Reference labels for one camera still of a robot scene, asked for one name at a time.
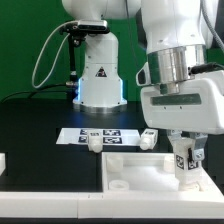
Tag white square tabletop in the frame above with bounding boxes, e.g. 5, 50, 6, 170
102, 152, 222, 198

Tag white L-shaped fence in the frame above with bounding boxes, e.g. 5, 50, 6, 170
0, 192, 224, 220

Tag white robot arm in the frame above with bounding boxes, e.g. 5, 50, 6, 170
62, 0, 224, 134

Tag white sheet with markers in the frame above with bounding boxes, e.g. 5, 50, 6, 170
56, 128, 140, 146

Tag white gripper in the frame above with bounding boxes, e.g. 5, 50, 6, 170
136, 63, 224, 169

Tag black camera on stand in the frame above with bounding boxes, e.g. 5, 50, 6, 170
59, 20, 110, 87

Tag grey looped cable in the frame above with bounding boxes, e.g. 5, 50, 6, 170
31, 21, 78, 90

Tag black cable on table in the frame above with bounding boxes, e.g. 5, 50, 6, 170
0, 83, 78, 104

